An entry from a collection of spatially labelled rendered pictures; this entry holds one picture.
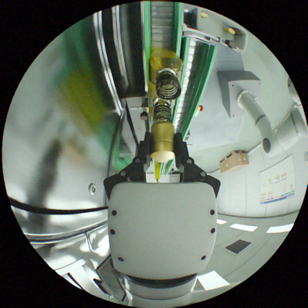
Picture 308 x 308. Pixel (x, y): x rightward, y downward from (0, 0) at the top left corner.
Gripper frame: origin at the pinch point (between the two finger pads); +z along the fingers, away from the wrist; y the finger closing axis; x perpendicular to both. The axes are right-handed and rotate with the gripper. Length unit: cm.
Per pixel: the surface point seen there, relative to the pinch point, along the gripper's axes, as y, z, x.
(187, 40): 5.9, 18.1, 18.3
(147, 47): -3.4, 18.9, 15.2
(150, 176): -44, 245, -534
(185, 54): 5.8, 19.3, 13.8
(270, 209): 360, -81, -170
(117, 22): -15.3, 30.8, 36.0
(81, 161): -12.5, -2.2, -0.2
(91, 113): -12.5, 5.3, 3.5
